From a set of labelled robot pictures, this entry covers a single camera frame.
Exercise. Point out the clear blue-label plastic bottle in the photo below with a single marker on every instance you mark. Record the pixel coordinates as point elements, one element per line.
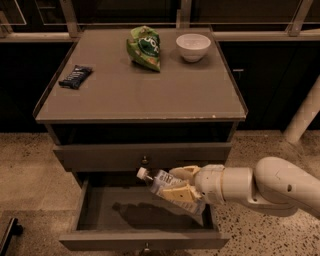
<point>158,179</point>

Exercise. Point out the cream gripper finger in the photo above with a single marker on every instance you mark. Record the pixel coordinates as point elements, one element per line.
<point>186,173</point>
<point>185,193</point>

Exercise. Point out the white ceramic bowl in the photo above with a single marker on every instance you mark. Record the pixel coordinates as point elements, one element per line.
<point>193,47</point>

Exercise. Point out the open grey middle drawer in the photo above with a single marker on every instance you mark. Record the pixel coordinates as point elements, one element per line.
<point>132,218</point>

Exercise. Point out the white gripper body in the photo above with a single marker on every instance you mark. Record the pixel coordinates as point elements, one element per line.
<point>209,184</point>

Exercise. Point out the black object at floor corner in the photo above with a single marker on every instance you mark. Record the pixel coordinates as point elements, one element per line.
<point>14,228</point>

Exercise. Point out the grey drawer cabinet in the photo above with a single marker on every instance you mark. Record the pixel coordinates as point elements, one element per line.
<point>124,103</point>

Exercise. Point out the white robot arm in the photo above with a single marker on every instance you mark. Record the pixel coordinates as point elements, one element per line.
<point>274,186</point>

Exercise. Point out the closed grey top drawer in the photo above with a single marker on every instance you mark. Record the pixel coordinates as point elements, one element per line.
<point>129,157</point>

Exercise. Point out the metal window frame rail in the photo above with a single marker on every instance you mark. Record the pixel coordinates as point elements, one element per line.
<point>228,20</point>

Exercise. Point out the dark blue snack packet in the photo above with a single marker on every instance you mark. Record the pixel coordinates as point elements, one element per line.
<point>76,77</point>

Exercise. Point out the green chip bag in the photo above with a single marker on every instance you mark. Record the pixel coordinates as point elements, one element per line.
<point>143,47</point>

